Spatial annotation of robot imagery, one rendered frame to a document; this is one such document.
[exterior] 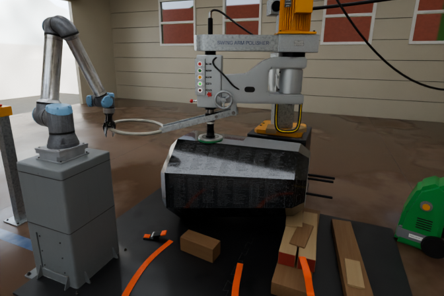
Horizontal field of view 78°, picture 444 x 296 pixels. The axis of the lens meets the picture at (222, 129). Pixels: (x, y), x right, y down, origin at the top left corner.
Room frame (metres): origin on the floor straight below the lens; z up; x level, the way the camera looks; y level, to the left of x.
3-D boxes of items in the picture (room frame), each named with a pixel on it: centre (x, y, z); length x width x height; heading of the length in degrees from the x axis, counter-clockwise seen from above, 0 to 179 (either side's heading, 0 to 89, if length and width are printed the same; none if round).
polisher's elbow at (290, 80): (2.29, -0.56, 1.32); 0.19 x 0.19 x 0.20
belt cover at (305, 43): (2.30, -0.25, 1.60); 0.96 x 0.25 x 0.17; 87
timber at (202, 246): (1.85, 0.16, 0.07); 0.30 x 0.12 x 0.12; 62
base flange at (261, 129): (2.93, -0.65, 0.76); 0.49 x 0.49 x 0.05; 67
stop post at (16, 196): (2.31, 1.90, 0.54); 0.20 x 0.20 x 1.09; 67
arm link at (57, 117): (1.75, 1.06, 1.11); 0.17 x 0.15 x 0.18; 54
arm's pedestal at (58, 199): (1.74, 1.05, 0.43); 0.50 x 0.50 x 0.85; 69
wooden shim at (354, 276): (1.55, -0.90, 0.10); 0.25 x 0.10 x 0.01; 161
